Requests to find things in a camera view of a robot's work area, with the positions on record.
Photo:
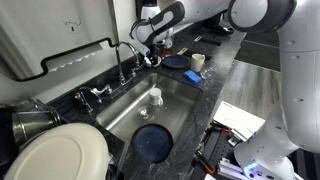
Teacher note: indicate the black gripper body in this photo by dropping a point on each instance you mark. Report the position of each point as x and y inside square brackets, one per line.
[152, 60]

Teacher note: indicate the chrome faucet handle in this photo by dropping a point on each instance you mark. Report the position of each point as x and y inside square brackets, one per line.
[107, 89]
[137, 70]

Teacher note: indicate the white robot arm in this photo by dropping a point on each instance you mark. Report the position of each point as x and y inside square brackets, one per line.
[294, 122]

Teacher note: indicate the chrome gooseneck faucet spout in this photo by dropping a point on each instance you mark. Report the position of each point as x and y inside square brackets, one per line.
[132, 61]

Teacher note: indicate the small white bowl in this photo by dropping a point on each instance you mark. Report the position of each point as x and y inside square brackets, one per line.
[151, 66]

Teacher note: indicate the orange dish soap bottle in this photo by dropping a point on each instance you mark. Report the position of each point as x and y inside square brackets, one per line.
[165, 51]

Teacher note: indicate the dark blue plate on counter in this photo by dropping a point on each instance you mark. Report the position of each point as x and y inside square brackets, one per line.
[175, 62]

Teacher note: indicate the white mug in sink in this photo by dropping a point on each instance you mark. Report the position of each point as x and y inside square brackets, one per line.
[155, 97]

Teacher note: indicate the blue sponge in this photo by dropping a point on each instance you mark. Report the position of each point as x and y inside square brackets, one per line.
[192, 76]

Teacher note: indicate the cream mug on counter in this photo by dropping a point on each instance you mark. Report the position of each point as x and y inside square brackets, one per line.
[197, 62]

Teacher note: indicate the stainless steel sink basin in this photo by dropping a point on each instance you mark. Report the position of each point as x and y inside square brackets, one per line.
[133, 109]

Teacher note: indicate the clear glass bowl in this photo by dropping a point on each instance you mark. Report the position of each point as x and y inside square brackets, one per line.
[207, 73]

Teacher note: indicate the chrome soap pump dispenser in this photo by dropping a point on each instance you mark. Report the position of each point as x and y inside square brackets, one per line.
[87, 109]

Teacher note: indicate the dark blue plate in sink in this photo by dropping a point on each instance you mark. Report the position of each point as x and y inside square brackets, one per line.
[152, 141]

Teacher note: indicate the white paper sheet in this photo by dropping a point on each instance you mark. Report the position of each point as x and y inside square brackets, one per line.
[242, 123]

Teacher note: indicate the steel paper towel dispenser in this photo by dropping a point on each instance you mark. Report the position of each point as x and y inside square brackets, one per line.
[41, 36]

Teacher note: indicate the large white plate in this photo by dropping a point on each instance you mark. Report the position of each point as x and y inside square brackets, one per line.
[74, 151]

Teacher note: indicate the stainless steel bowl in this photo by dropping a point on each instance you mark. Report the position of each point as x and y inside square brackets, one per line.
[30, 117]

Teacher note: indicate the black dish drying rack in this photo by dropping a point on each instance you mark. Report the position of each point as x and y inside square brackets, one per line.
[8, 147]

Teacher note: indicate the black clamp with orange handle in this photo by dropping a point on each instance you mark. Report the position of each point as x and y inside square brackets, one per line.
[208, 168]

